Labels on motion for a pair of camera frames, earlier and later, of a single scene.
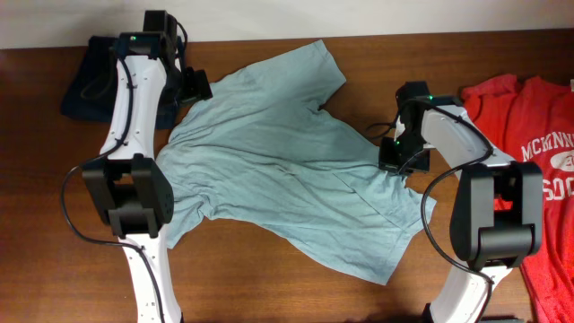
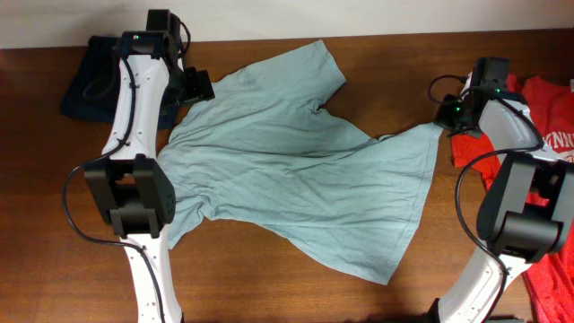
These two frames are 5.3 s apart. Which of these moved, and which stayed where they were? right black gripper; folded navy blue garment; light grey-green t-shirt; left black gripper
Moved: right black gripper
Stayed: folded navy blue garment; left black gripper; light grey-green t-shirt
